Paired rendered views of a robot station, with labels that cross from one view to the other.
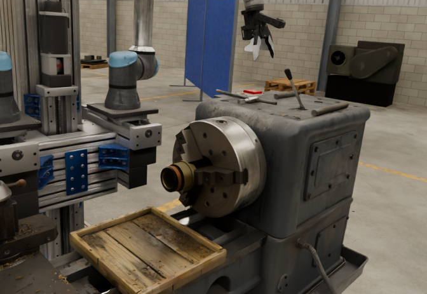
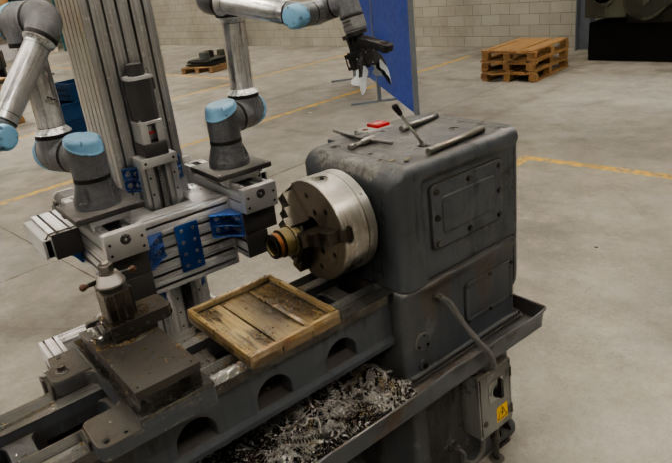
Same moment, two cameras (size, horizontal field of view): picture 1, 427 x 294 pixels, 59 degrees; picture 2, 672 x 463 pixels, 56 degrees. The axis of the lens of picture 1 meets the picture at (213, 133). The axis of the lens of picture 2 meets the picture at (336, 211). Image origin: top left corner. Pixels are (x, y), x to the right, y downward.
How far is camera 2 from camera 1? 72 cm
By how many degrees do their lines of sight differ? 11
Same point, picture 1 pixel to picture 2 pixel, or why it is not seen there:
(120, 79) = (220, 135)
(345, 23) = not seen: outside the picture
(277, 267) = (411, 325)
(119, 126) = (228, 188)
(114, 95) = (217, 154)
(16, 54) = (106, 128)
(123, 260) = (238, 329)
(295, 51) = not seen: outside the picture
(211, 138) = (312, 197)
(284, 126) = (388, 174)
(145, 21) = (239, 60)
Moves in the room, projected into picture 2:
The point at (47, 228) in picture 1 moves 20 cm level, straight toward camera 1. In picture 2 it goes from (162, 305) to (167, 344)
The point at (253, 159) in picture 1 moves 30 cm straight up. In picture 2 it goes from (358, 214) to (347, 110)
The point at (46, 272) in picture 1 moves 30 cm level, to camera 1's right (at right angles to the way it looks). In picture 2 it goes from (165, 343) to (281, 340)
